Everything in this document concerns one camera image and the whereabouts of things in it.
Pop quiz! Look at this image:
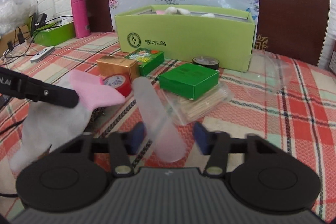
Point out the bag of toothpicks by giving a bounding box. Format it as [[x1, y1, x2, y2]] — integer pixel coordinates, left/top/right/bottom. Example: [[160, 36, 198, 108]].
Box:
[[157, 82, 231, 125]]

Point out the clear plastic cup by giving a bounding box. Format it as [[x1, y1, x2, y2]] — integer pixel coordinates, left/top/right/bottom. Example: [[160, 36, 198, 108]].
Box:
[[240, 52, 293, 94]]

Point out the black charging cable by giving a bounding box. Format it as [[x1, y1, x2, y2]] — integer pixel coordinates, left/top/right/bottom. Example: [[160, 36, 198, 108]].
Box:
[[0, 15, 74, 62]]

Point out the light green cardboard box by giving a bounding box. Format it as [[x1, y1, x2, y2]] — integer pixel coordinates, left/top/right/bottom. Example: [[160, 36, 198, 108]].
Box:
[[114, 5, 256, 72]]

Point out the brown cardboard box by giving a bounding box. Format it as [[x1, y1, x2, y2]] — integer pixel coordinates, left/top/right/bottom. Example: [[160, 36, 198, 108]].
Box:
[[327, 39, 336, 71]]

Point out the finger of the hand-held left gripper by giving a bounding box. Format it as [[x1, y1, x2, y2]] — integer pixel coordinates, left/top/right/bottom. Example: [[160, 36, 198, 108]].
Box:
[[26, 77, 79, 108]]

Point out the white plastic bag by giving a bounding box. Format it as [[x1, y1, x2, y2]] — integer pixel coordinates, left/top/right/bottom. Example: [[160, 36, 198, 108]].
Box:
[[0, 0, 32, 35]]

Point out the black power adapter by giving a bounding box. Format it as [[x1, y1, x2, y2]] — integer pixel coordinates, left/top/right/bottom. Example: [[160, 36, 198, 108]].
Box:
[[35, 13, 48, 26]]

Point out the gold box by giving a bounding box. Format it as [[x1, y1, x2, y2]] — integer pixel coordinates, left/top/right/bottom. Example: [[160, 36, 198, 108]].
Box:
[[97, 55, 139, 83]]

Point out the small green printed box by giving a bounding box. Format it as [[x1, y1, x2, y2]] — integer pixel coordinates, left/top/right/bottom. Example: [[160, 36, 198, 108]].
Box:
[[125, 48, 165, 76]]

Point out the red tape roll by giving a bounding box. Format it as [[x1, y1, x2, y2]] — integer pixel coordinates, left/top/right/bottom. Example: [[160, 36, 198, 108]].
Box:
[[102, 74, 132, 98]]

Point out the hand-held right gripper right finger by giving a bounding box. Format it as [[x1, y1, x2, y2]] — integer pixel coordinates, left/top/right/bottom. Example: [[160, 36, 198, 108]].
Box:
[[194, 122, 285, 177]]

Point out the black tape roll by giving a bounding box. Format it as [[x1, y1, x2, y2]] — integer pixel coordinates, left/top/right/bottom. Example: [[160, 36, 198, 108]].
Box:
[[192, 56, 220, 70]]

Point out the plaid tablecloth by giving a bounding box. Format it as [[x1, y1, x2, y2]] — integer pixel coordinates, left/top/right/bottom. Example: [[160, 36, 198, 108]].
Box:
[[0, 31, 336, 222]]

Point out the white and pink sock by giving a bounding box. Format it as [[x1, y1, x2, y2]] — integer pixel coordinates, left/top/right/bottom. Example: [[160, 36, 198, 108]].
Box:
[[9, 70, 126, 172]]

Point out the pink thermos bottle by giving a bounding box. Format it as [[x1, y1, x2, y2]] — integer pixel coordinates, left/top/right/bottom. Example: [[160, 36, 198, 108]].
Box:
[[70, 0, 91, 39]]

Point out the white flat device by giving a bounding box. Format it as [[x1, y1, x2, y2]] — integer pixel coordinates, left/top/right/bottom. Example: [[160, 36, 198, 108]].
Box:
[[30, 47, 55, 63]]

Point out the small green tray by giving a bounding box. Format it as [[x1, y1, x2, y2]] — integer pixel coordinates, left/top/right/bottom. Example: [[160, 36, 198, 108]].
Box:
[[33, 21, 76, 46]]

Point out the translucent plastic tube case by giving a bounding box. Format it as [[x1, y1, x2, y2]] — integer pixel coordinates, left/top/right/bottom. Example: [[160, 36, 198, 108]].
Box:
[[131, 77, 187, 163]]

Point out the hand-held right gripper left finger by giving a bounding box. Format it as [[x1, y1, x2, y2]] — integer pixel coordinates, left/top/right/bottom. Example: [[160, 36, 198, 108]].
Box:
[[51, 122, 146, 178]]

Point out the brown wooden headboard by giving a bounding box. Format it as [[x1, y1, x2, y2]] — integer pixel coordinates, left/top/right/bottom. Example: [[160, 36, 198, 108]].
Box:
[[84, 0, 331, 67]]

